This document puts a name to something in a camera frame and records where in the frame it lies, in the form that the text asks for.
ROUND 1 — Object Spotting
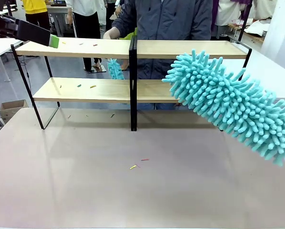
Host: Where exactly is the teal microfibre duster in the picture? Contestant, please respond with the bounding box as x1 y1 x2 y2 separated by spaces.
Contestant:
107 27 139 81
162 49 285 167

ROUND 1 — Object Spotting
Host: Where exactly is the person's right hand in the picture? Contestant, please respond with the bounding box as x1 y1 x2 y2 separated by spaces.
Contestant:
102 26 121 40

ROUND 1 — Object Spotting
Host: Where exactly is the person in yellow jacket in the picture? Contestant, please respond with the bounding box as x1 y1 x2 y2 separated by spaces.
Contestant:
21 0 51 31

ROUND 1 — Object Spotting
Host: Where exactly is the white side table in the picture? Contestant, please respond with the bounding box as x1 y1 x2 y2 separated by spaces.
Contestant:
222 49 285 100
0 37 23 82

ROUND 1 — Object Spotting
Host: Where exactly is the grey background table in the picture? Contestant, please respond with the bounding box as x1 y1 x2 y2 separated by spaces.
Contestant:
46 5 71 37

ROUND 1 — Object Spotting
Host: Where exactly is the person in white shirt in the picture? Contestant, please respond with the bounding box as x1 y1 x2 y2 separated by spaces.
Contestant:
65 0 105 72

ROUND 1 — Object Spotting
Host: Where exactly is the cardboard box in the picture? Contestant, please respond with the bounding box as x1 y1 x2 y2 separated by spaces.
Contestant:
0 99 29 125

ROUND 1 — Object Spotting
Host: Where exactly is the person in grey jacket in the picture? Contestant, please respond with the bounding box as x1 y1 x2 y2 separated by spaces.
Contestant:
111 0 214 110

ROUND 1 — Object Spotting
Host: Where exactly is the person with purple scarf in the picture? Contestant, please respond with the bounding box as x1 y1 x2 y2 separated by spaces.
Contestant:
211 0 254 40

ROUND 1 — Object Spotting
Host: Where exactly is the black stand pole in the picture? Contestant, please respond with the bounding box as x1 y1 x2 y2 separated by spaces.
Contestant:
237 0 253 42

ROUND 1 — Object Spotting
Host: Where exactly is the beige table with papers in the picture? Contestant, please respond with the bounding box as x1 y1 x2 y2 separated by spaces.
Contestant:
227 18 272 37

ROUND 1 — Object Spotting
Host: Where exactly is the wooden shelf unit black frame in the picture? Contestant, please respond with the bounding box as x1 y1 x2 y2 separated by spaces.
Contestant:
129 35 253 132
10 35 138 132

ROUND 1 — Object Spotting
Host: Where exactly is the metal stand base plate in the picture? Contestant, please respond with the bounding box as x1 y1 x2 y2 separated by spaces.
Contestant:
88 64 107 73

